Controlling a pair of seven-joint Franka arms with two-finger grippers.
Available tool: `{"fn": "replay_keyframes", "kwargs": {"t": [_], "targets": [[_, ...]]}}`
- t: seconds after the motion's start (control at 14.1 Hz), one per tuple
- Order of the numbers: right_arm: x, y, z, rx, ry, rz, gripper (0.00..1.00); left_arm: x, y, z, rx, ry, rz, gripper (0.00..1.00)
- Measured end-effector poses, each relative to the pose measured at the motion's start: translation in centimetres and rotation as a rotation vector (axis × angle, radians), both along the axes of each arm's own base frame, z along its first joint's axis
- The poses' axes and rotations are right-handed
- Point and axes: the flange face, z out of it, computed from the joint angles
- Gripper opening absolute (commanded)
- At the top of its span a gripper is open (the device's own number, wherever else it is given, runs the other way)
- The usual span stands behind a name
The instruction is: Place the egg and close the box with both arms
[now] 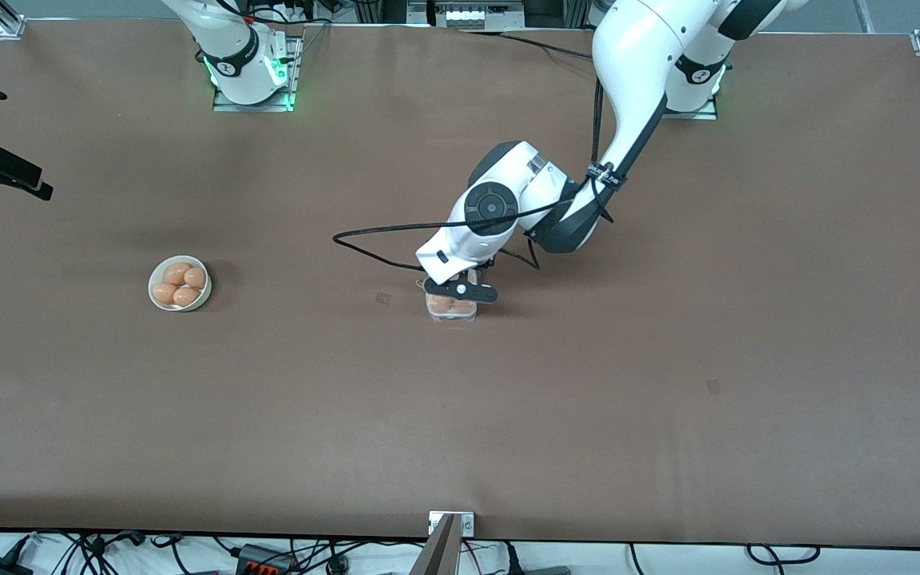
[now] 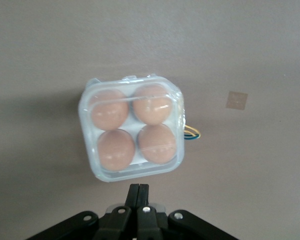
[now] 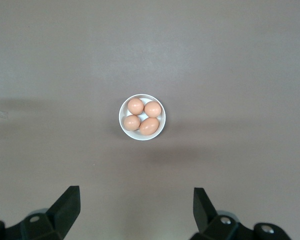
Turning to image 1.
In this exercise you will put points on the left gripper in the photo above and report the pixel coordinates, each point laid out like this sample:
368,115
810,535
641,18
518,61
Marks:
485,273

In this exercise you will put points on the clear plastic egg box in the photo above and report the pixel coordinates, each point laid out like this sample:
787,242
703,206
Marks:
452,316

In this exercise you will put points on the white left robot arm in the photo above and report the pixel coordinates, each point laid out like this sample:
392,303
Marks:
644,48

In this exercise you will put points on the grey control box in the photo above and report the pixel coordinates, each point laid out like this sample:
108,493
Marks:
480,14

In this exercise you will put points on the white round bowl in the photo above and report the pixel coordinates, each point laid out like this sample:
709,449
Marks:
204,297

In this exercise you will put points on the black power strip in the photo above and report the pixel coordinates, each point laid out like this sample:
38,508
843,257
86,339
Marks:
264,561

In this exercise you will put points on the silver table edge bracket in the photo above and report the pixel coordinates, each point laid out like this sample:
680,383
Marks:
466,523

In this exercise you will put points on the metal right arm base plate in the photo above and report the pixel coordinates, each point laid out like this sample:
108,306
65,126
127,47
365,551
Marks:
256,106

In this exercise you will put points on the grey camera pole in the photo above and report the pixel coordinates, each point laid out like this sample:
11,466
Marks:
438,555

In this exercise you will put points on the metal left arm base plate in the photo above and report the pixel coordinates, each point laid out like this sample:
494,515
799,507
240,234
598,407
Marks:
703,115

